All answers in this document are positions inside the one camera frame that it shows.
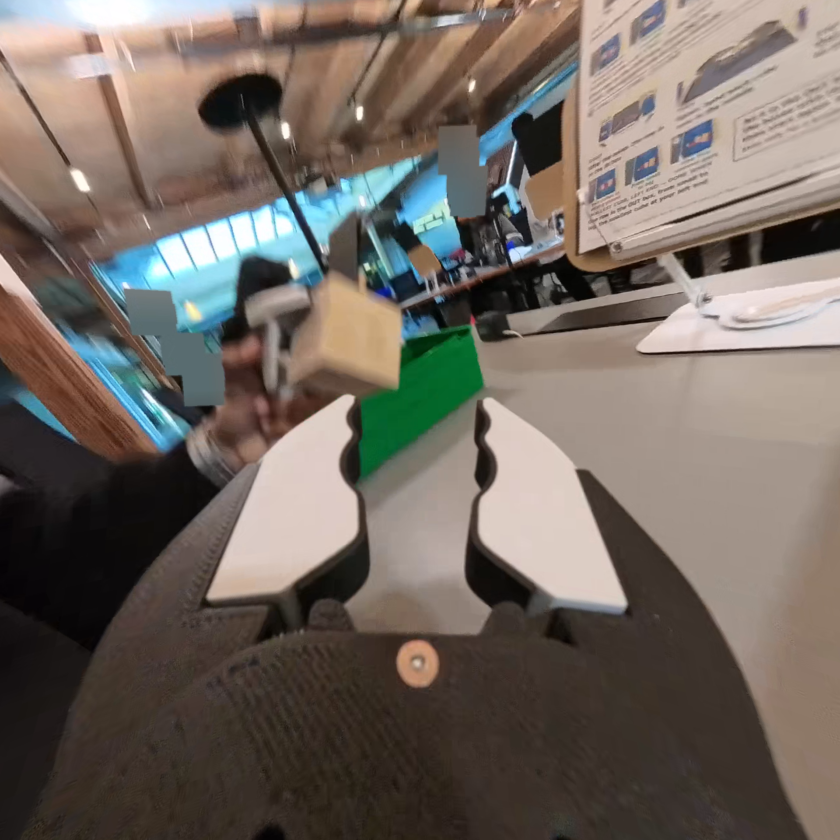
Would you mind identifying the grey desk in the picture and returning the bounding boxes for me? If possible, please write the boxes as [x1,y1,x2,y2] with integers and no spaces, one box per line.
[357,248,840,840]

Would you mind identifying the wooden post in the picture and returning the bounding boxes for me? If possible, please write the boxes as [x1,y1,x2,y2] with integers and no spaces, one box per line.
[0,252,161,460]

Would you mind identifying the person's left hand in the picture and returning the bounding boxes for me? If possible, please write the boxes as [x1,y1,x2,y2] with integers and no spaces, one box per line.
[209,336,317,462]

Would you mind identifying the small black device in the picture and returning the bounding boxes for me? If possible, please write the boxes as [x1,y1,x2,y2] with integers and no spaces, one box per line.
[474,310,526,343]

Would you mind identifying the person's left forearm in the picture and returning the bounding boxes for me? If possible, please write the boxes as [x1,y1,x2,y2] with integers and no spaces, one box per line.
[0,400,221,651]

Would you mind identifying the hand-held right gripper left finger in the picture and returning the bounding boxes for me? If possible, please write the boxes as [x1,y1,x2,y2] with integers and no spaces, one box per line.
[205,394,369,626]

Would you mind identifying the green plastic bin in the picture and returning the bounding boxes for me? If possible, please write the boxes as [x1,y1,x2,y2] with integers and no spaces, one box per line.
[357,323,485,480]

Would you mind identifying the large wooden cube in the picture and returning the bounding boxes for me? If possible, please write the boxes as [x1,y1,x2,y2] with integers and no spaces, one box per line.
[287,271,403,399]

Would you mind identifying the black monitor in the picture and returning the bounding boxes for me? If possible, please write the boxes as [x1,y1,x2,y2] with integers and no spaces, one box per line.
[511,101,567,178]

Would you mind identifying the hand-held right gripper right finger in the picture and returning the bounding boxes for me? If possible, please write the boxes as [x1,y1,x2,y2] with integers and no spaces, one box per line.
[466,397,630,626]

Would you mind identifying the silver mesh wristwatch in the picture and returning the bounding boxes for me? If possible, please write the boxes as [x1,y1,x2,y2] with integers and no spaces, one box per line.
[185,420,242,488]

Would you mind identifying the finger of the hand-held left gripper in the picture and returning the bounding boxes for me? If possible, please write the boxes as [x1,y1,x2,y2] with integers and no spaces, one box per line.
[327,211,367,293]

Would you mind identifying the illustrated instruction sheet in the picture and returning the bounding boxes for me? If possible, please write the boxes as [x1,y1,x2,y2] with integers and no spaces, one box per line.
[577,0,840,256]

